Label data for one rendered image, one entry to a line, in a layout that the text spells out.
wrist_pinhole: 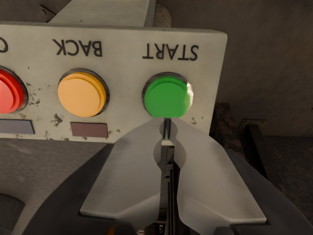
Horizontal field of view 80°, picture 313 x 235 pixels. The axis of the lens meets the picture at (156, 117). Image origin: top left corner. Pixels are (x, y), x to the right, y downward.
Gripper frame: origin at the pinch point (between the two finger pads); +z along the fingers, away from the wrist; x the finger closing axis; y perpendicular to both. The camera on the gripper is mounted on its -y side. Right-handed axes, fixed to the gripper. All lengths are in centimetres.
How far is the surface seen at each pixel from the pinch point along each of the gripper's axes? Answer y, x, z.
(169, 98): -0.3, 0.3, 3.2
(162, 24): -5.0, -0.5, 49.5
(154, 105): 0.4, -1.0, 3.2
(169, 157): 76, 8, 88
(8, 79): -1.3, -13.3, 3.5
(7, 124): 3.5, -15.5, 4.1
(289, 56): 6, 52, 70
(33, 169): 112, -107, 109
